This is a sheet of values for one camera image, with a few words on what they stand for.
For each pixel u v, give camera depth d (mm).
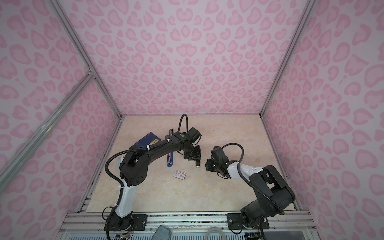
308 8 697
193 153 812
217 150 733
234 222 730
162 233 679
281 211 413
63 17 719
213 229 713
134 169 532
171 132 1068
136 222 732
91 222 753
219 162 714
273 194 439
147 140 1060
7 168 510
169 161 930
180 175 882
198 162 900
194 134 763
